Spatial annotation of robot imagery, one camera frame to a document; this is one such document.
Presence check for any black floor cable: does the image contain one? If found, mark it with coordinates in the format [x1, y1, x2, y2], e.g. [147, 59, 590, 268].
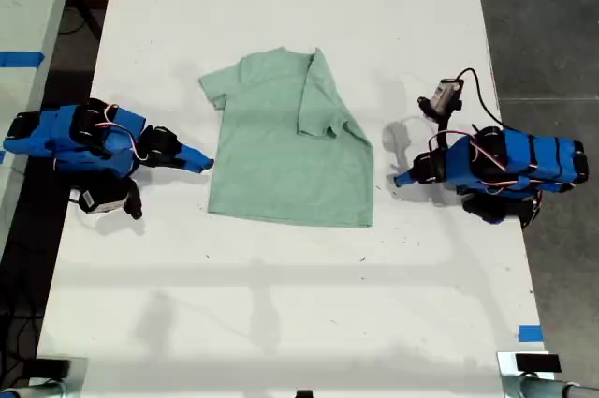
[56, 0, 103, 39]

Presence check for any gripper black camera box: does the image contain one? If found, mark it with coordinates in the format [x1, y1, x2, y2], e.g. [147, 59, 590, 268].
[416, 79, 466, 118]
[77, 178, 144, 222]

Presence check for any metal table bracket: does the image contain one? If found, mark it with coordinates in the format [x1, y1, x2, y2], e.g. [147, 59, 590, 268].
[496, 350, 599, 398]
[0, 355, 89, 398]

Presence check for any long blue tape strip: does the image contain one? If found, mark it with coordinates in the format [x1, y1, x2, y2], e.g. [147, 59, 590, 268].
[0, 51, 46, 68]

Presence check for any small black box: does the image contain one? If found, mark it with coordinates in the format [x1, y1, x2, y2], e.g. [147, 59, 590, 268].
[514, 353, 562, 374]
[34, 357, 72, 378]

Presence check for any camera black stalk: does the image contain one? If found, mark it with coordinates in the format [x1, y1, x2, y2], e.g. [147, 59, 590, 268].
[432, 110, 458, 154]

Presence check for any camera black cable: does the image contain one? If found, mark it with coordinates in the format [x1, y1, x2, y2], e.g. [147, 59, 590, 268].
[456, 66, 506, 130]

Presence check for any short blue tape strip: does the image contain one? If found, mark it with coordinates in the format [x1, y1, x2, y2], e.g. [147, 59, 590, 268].
[518, 324, 545, 344]

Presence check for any pale green T-shirt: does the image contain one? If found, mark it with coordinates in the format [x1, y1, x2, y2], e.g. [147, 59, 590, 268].
[197, 46, 375, 229]

